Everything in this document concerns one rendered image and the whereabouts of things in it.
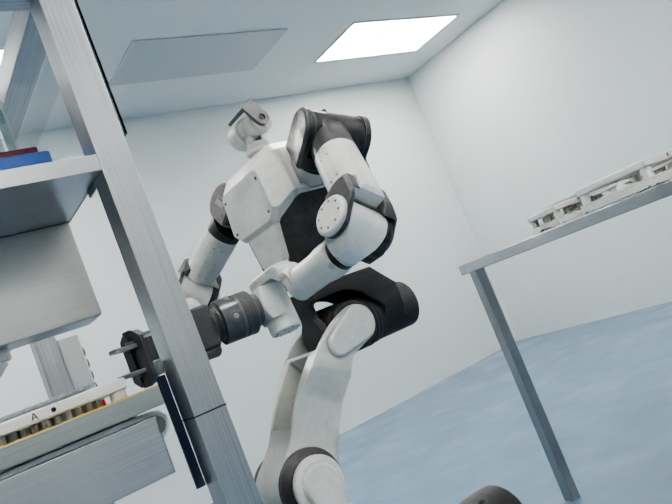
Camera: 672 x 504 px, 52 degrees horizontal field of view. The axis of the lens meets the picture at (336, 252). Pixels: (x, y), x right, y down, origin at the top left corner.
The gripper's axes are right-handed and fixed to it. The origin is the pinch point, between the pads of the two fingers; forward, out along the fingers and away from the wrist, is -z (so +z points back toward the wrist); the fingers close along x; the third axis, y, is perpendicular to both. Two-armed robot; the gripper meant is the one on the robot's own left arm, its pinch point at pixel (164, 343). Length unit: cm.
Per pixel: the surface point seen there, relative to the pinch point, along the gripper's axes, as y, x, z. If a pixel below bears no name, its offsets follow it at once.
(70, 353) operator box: 83, -12, -8
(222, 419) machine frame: -13.0, 16.2, 1.8
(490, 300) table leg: 65, 21, 124
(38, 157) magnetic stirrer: -1.3, -39.6, -10.0
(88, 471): -10.1, 15.4, -20.1
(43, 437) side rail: -10.9, 7.9, -24.6
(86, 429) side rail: -10.0, 9.3, -18.3
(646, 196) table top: -13, 8, 120
